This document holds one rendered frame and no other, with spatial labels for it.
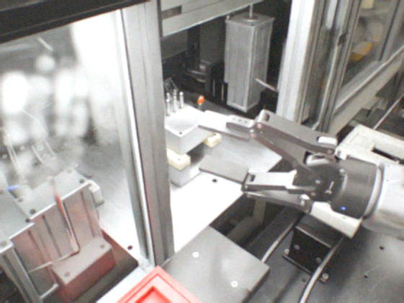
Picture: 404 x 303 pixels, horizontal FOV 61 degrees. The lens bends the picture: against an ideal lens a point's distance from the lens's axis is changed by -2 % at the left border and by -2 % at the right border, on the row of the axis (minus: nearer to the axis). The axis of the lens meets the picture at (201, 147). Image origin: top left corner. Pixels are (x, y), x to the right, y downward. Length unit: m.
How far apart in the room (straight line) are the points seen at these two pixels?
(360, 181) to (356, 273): 0.53
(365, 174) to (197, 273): 0.31
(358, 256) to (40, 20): 0.89
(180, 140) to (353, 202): 0.36
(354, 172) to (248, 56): 0.50
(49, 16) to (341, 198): 0.36
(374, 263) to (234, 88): 0.56
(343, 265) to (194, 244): 0.44
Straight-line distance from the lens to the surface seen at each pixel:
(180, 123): 0.72
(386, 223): 0.46
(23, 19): 0.25
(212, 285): 0.60
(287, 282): 0.89
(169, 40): 0.67
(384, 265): 1.00
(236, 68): 0.92
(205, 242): 0.65
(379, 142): 1.04
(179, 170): 0.71
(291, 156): 0.45
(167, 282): 0.54
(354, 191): 0.45
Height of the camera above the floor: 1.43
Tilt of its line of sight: 38 degrees down
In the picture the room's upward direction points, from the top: straight up
